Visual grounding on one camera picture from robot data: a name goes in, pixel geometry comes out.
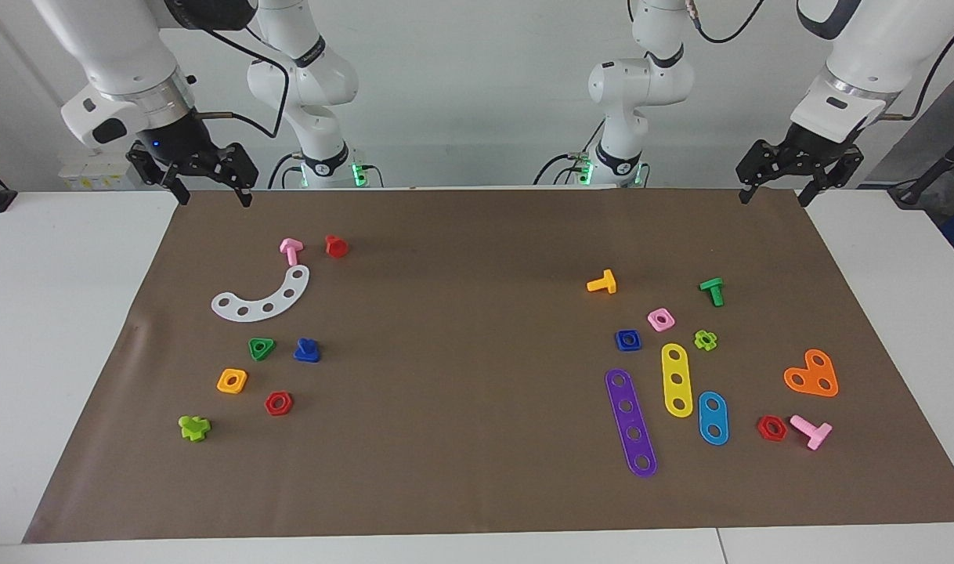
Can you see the blue square plastic nut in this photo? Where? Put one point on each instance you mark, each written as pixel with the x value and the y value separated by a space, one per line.
pixel 619 345

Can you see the green triangular plastic nut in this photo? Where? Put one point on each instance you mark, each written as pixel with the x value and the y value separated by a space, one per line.
pixel 262 356

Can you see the white power strip box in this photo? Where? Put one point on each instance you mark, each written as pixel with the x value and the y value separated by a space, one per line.
pixel 101 176

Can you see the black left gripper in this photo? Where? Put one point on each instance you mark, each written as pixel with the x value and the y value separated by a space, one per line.
pixel 811 149

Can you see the lime green plastic screw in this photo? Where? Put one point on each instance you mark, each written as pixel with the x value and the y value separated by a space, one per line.
pixel 193 428

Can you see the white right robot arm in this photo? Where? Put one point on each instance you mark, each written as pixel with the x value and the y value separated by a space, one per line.
pixel 109 47

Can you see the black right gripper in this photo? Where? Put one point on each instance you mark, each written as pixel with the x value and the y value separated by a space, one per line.
pixel 175 145

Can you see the pink square plastic nut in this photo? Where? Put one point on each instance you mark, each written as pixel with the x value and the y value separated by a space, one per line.
pixel 652 316

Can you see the blue two-hole plate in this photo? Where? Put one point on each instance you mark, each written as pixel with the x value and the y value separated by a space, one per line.
pixel 713 417

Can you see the black stand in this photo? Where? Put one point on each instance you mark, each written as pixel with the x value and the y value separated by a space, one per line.
pixel 927 184

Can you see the yellow three-hole plate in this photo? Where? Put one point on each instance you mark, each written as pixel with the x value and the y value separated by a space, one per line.
pixel 674 366

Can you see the white curved five-hole plate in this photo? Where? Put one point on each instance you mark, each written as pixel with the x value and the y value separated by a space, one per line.
pixel 255 311

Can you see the lime flower-shaped plastic nut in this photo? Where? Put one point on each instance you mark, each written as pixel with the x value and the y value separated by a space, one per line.
pixel 698 339

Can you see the purple four-hole plate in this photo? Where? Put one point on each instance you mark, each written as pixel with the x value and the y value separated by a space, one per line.
pixel 631 419

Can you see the red plastic screw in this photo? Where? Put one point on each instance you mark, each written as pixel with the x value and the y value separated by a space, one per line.
pixel 336 247

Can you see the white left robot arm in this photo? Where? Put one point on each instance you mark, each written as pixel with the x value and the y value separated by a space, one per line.
pixel 869 47

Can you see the blue triangular-head plastic screw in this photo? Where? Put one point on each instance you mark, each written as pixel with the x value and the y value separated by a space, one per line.
pixel 307 352

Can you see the red L-shaped plate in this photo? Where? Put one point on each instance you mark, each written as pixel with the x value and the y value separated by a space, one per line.
pixel 812 376

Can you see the brown table mat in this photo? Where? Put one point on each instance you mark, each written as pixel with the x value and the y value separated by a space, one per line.
pixel 477 470

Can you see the orange plastic screw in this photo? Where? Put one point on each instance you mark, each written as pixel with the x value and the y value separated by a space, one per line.
pixel 606 283

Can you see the red hexagonal plastic nut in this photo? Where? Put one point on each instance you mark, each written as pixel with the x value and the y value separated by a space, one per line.
pixel 270 407
pixel 763 432

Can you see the orange square plastic nut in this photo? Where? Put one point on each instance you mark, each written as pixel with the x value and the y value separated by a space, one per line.
pixel 222 384

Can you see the pink plastic screw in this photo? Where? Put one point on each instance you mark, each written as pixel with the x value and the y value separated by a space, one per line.
pixel 815 435
pixel 290 251

